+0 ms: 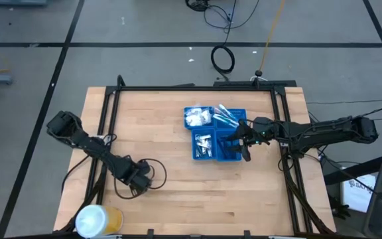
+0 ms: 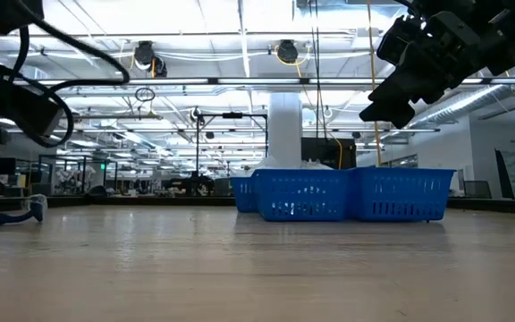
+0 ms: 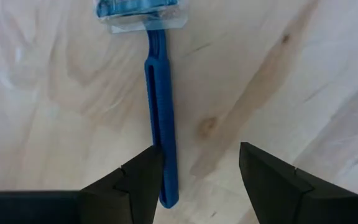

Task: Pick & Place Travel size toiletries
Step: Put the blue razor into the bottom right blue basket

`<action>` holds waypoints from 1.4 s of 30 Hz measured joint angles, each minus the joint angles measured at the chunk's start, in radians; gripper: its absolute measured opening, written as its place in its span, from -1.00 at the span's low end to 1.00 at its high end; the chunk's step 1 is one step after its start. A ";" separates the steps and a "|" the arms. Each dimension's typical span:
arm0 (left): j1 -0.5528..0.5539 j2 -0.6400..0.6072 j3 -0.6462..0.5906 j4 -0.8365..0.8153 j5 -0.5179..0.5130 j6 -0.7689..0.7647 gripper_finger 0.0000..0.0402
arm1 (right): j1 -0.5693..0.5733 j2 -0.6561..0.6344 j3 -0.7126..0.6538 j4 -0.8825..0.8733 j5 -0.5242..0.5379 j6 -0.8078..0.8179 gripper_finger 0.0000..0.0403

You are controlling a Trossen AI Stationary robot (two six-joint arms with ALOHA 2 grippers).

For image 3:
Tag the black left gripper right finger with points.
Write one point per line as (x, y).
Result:
(278, 193)

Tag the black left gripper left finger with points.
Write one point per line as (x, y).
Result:
(129, 193)

